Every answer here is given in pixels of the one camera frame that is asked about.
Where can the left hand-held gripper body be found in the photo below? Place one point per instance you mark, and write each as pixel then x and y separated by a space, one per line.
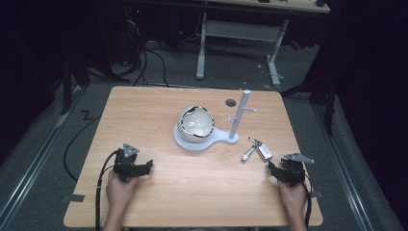
pixel 125 166

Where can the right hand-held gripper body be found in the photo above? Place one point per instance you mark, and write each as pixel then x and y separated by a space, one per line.
pixel 293 170

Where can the person's right hand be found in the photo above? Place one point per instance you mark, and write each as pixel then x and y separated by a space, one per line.
pixel 292 197

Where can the person's left hand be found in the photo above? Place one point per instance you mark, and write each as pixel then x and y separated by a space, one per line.
pixel 119 192

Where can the silver car key fob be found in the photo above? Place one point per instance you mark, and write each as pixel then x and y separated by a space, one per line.
pixel 264 151

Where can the silver cylinder key pendant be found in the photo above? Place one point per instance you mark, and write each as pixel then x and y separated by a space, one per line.
pixel 249 154

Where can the grey tape strip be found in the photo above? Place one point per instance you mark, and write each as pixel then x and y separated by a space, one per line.
pixel 317 194
pixel 73 198

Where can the white key stand with pegs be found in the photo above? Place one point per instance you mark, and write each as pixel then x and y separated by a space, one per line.
pixel 238 119

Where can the white egg-shaped bowl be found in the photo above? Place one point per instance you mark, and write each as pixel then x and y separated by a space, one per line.
pixel 195 124

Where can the dark tripod stand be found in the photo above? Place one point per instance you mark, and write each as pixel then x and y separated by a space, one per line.
pixel 327 93

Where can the dark metal stand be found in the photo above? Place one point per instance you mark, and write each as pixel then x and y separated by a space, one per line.
pixel 66 86

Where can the black computer tower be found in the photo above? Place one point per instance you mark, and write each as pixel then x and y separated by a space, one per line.
pixel 132 35

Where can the white-framed wooden desk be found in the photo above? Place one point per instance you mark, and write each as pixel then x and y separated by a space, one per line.
pixel 240 30

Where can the metal floor rail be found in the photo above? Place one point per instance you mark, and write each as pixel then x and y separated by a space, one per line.
pixel 38 150
pixel 340 166

